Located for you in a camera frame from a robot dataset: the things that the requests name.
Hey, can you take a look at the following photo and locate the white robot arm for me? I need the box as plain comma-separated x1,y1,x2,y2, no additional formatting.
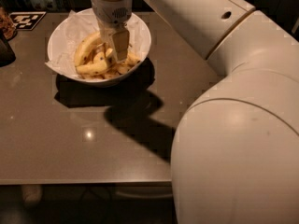
92,0,299,224

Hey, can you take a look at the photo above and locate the black white fiducial marker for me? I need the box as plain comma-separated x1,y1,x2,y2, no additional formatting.
9,11,46,31

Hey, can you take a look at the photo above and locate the white paper liner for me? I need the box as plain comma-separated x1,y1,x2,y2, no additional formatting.
44,10,148,79

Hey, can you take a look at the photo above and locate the white ceramic bowl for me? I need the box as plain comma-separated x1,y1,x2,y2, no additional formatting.
47,7,152,88

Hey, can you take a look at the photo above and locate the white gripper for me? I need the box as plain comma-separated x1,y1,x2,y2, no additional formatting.
91,0,132,62

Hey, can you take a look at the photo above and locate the dark object at left edge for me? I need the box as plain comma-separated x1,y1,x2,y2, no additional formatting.
0,31,16,66

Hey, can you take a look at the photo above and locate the yellow banana bunch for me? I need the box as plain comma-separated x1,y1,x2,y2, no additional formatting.
74,32,139,79

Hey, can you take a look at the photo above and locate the brown patterned object top left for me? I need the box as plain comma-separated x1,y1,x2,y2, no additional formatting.
0,7,17,40

